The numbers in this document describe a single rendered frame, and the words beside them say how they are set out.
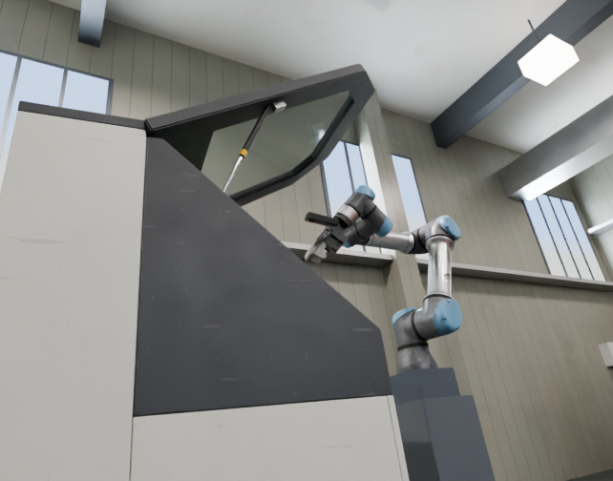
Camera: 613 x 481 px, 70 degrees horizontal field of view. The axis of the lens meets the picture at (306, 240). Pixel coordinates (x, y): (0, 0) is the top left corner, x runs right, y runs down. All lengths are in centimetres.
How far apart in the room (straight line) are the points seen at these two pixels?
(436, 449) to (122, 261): 109
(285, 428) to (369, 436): 20
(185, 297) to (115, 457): 33
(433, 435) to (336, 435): 58
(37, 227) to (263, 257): 48
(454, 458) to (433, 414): 14
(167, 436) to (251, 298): 33
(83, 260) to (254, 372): 43
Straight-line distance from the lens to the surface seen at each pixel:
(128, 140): 119
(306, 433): 102
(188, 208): 110
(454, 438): 163
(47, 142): 118
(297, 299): 107
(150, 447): 95
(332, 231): 151
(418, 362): 168
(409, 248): 192
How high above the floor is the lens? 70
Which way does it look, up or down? 25 degrees up
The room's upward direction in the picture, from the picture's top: 7 degrees counter-clockwise
